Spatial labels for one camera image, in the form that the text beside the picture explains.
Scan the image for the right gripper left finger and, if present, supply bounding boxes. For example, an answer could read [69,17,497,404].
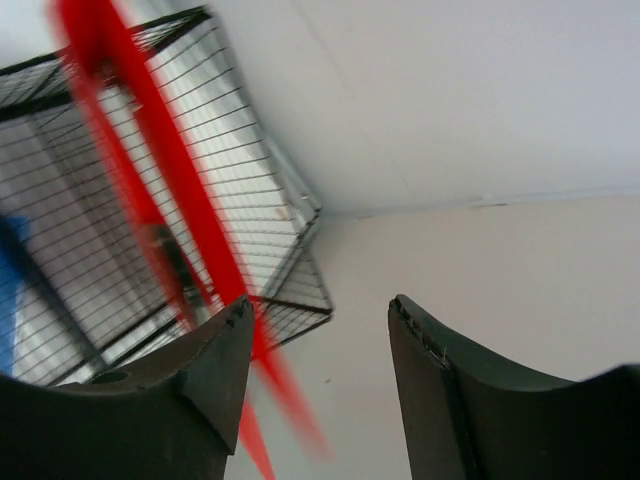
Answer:
[1,297,254,479]

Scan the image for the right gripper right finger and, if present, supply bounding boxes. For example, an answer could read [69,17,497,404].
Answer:
[388,295,639,479]

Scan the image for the blue folder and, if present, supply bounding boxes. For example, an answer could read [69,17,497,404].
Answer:
[1,233,24,377]

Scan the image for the red folder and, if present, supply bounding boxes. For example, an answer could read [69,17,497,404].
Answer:
[50,1,332,457]

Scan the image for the black wire mesh rack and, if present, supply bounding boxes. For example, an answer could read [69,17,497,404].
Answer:
[1,1,334,386]

